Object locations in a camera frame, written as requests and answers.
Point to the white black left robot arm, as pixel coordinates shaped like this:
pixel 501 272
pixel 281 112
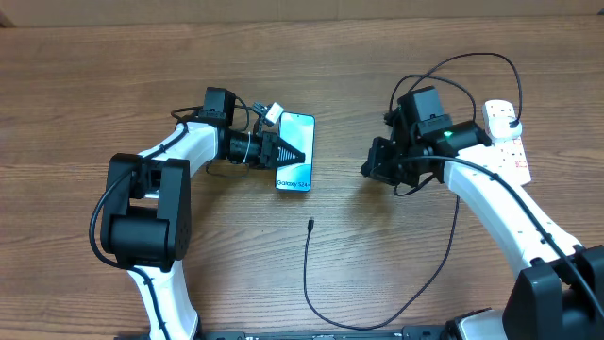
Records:
pixel 142 223

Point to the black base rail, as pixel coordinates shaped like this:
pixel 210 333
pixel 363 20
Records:
pixel 307 334

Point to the white power strip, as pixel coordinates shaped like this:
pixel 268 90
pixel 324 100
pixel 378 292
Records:
pixel 512 151

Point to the white charger plug adapter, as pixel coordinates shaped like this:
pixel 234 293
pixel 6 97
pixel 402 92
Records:
pixel 502 129

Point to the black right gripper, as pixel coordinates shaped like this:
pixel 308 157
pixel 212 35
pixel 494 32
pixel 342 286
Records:
pixel 378 168

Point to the blue Galaxy smartphone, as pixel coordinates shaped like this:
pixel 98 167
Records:
pixel 297 132

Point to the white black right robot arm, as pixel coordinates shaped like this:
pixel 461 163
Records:
pixel 558 290

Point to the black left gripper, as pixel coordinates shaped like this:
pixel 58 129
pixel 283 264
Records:
pixel 269 143

